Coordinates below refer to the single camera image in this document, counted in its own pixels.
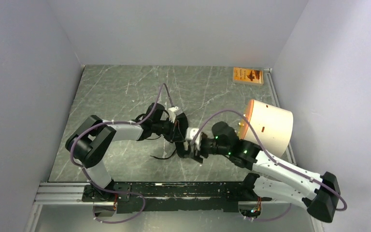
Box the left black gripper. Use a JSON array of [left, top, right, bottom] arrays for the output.
[[152, 116, 184, 142]]

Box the black canvas shoe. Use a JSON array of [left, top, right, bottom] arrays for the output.
[[151, 113, 190, 158]]

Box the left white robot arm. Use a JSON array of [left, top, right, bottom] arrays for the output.
[[65, 103, 188, 201]]

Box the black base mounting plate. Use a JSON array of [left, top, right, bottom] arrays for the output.
[[81, 181, 258, 214]]

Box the white cylindrical lampshade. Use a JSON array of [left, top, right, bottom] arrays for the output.
[[244, 100, 293, 158]]

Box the orange book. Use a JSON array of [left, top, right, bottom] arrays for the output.
[[232, 67, 264, 86]]

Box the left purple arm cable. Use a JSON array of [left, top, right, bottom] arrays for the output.
[[70, 83, 175, 194]]

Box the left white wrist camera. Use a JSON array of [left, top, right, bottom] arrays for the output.
[[167, 106, 183, 123]]

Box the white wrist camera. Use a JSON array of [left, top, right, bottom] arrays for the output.
[[167, 106, 183, 123], [185, 127, 201, 152]]

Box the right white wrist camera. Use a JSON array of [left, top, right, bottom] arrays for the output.
[[185, 127, 201, 152]]

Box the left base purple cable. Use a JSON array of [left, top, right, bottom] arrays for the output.
[[91, 188, 146, 224]]

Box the aluminium frame rail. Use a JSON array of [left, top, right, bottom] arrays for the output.
[[33, 182, 316, 205]]

